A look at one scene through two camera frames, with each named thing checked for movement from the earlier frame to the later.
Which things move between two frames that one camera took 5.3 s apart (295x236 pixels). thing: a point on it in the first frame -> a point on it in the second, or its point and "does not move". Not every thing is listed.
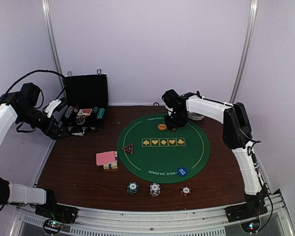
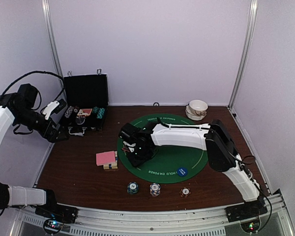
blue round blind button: (182, 171) does not move
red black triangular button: (129, 148) does not move
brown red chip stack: (185, 191) does not move
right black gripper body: (178, 119) -> (142, 155)
